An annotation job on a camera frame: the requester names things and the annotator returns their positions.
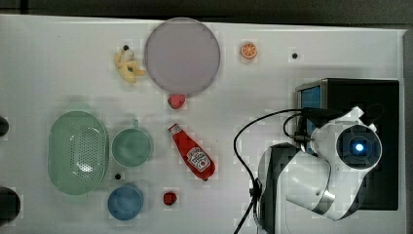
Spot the red ketchup bottle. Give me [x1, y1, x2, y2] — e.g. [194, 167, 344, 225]
[168, 123, 215, 181]

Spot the black cylinder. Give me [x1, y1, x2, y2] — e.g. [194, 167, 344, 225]
[0, 187, 20, 225]
[0, 117, 9, 137]

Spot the black toaster oven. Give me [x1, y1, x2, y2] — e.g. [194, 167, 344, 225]
[295, 78, 399, 211]

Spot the orange slice toy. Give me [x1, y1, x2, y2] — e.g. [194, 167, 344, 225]
[241, 42, 257, 59]

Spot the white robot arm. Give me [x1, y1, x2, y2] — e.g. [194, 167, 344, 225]
[253, 106, 383, 234]

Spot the green cup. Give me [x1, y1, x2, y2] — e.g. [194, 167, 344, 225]
[111, 119, 153, 168]

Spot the black cylinder upper left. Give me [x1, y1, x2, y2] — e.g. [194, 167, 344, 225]
[0, 117, 9, 137]

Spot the pink strawberry toy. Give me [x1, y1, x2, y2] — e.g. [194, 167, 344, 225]
[168, 95, 186, 109]

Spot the green perforated colander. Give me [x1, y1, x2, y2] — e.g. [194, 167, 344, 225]
[48, 111, 109, 195]

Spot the blue cup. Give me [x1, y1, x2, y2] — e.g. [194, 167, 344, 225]
[107, 184, 144, 221]

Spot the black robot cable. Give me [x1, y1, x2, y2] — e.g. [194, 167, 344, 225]
[233, 108, 305, 234]

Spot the grey round plate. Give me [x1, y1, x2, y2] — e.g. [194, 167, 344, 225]
[144, 18, 220, 95]

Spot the black cylinder lower left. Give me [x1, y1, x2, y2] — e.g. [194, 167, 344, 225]
[0, 187, 20, 225]

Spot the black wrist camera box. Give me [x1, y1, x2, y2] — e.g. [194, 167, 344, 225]
[302, 107, 342, 128]

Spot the small red toy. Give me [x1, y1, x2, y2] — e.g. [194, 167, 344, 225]
[163, 191, 177, 206]

